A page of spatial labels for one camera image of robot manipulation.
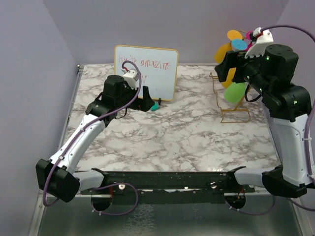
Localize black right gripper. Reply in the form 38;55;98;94
215;46;272;95

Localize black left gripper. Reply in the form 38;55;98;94
115;82;155;112

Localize blue plastic wine glass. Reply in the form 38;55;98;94
231;39;248;51

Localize green plastic wine glass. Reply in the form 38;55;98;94
223;83;247;104

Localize orange plastic wine glass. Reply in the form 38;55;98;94
221;67;236;89

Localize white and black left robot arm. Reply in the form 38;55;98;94
35;70;154;206

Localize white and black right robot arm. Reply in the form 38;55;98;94
215;44;315;198

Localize yellow plastic wine glass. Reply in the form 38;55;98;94
214;29;243;64

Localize pink plastic wine glass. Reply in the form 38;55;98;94
244;30;254;51

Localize teal whiteboard eraser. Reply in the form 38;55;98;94
151;104;160;111

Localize yellow framed whiteboard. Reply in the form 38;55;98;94
114;45;179;101

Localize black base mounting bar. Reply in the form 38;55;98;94
80;167;256;205

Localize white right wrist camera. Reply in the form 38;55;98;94
245;27;274;58

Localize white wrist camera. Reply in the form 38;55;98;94
122;70;139;89
245;27;274;58

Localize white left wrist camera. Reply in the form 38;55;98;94
122;70;139;89

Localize gold wire wine glass rack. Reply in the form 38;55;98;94
209;72;251;124

